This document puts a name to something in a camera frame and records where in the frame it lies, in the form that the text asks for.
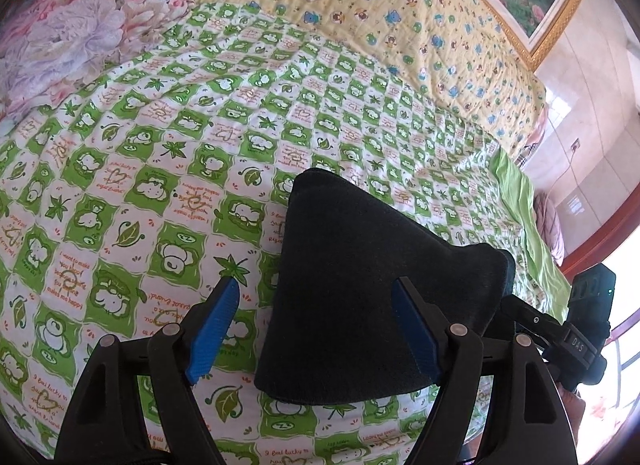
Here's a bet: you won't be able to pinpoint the light green cloth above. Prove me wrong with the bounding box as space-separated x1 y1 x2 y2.
492 150 573 311

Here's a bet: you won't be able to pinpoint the pink pillow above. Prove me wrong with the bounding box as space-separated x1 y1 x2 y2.
522 120 547 156
532 192 568 266

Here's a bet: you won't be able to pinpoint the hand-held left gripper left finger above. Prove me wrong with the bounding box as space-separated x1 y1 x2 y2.
55 275 241 465

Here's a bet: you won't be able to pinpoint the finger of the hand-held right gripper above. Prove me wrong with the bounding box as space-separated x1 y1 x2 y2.
501 296 568 346

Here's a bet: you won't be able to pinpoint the thin wall cable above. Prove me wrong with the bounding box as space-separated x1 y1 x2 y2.
545 148 577 196

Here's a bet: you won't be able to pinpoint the pink floral cloth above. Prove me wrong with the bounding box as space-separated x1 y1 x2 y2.
0 0 193 118

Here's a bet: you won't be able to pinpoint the green checkered bedsheet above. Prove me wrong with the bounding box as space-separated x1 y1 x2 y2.
0 0 571 465

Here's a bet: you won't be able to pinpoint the black pants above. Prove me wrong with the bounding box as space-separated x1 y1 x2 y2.
254 168 517 405

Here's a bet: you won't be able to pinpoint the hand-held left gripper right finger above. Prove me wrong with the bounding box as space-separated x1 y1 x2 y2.
392 277 581 465

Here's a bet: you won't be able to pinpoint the red wooden window frame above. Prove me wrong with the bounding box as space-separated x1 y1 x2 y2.
560 215 640 346

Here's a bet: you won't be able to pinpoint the yellow printed quilt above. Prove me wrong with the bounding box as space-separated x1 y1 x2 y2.
177 0 548 156

